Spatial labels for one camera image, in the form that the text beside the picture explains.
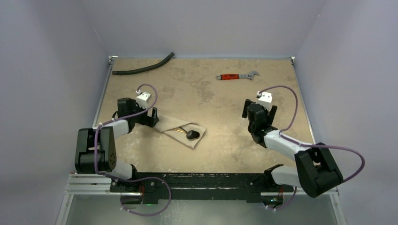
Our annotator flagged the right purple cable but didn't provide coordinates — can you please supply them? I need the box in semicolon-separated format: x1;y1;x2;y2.
257;85;366;212

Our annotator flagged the gold spoon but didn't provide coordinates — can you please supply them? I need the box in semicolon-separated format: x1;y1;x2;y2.
174;127;187;134

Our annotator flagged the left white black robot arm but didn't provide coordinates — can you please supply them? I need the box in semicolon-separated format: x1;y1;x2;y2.
75;97;159;192

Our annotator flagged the aluminium side rail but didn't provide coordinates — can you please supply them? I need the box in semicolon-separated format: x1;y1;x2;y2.
290;56;316;143
77;56;119;173

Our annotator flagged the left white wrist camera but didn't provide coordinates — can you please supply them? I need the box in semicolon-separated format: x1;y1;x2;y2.
136;90;152;109

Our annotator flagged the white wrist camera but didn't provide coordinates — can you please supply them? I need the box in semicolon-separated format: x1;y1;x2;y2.
136;90;152;109
256;91;273;111

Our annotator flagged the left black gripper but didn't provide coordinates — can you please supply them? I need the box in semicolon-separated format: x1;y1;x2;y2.
130;100;158;128

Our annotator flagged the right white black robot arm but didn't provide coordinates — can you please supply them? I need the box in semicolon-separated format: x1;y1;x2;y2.
242;99;344;198

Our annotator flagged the right aluminium side rail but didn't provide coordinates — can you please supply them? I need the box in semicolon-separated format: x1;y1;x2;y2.
290;56;316;143

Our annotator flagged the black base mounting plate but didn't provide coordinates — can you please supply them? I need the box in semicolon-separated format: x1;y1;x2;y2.
110;172;294;204

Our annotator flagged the purple cable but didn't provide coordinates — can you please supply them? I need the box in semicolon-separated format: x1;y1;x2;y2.
93;83;172;218
257;85;366;212

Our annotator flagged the black foam tube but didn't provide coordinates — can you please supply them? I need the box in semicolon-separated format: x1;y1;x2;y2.
112;52;175;75

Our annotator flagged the left aluminium side rail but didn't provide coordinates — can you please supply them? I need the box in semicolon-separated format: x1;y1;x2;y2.
77;56;119;173

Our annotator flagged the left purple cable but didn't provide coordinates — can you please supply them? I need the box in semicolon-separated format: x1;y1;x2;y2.
93;83;172;218

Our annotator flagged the red handled adjustable wrench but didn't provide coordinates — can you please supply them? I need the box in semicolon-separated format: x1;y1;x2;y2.
215;71;260;80

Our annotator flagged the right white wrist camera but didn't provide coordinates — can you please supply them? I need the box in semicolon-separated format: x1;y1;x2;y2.
256;91;273;111

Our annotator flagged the beige cloth napkin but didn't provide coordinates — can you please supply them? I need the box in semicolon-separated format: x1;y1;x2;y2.
154;114;206;149

